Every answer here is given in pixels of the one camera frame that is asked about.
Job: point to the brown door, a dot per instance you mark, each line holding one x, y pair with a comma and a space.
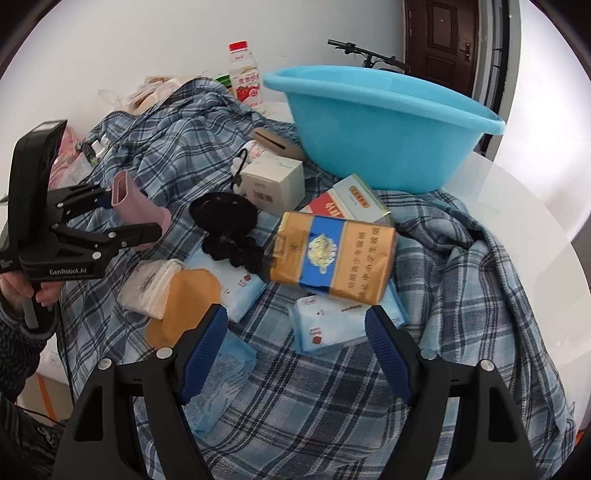
434, 46

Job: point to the gold cigarette carton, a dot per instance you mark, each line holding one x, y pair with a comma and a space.
332, 258

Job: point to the blue plaid shirt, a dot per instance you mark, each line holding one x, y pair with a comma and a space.
323, 406

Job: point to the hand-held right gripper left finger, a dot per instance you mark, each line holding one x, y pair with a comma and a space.
203, 350

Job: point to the plastic bag of snacks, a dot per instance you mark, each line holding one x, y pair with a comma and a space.
152, 92

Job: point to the blue plastic basin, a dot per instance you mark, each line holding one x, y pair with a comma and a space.
383, 147

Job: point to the person's dark knit clothing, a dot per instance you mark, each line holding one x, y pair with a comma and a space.
27, 443

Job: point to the brown round patch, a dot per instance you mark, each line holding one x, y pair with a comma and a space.
184, 300

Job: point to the black fuzzy pouch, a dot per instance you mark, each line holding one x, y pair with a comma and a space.
224, 214

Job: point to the person's left forearm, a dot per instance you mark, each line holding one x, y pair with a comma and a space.
18, 350

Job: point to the black hair scrunchie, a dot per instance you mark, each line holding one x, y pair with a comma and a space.
240, 258

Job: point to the black framed glass door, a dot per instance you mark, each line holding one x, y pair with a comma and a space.
501, 69

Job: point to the blue wet wipes pack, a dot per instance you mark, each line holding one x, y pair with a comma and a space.
231, 290
332, 325

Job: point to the red and white cigarette pack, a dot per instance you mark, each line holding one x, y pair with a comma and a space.
351, 198

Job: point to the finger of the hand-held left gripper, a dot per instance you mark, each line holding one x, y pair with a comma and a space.
138, 233
102, 198

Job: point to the pink case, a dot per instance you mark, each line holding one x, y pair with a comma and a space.
138, 207

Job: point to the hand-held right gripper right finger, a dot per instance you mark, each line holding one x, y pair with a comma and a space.
388, 350

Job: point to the pink bag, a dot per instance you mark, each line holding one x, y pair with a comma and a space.
64, 143

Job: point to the small white box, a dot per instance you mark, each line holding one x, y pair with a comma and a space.
272, 184

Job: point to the milk drink bottle red cap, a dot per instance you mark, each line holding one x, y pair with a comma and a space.
247, 78

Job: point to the white round packet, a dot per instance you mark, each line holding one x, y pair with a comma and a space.
143, 286

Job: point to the black bicycle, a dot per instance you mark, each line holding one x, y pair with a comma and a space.
364, 54

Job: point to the green packet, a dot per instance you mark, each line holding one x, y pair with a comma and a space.
226, 82

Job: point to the small white bottle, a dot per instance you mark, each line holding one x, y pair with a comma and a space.
99, 146

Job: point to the person's left hand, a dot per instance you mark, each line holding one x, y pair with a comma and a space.
14, 288

